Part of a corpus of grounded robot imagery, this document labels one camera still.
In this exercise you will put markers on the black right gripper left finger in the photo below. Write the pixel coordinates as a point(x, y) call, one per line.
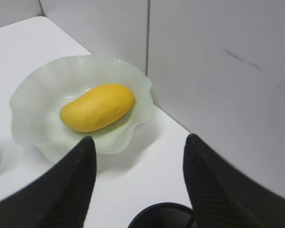
point(60, 198)

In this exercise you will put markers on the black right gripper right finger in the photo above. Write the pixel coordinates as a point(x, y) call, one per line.
point(222, 196)

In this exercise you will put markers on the yellow mango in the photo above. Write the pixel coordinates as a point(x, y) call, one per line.
point(98, 108)

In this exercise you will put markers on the black mesh pen holder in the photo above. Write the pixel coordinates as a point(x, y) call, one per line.
point(164, 215)

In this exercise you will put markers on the pale green wavy plate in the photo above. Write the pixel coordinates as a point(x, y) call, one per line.
point(36, 103)

